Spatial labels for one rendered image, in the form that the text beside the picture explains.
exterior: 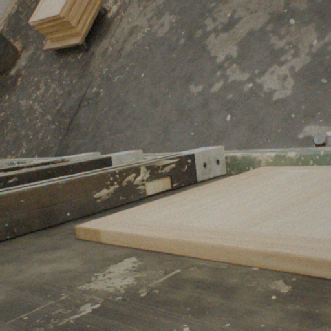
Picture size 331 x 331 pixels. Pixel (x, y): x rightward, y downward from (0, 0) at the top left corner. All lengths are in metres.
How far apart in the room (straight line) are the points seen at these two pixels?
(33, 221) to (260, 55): 2.11
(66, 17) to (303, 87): 2.25
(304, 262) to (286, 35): 2.31
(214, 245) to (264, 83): 2.08
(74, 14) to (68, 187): 3.29
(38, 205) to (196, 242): 0.32
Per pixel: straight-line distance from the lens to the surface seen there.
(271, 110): 2.38
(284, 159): 1.05
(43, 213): 0.74
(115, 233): 0.58
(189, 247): 0.50
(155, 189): 0.92
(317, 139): 1.18
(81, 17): 4.05
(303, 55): 2.52
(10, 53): 5.20
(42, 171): 1.08
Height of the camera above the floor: 1.74
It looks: 42 degrees down
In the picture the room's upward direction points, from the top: 53 degrees counter-clockwise
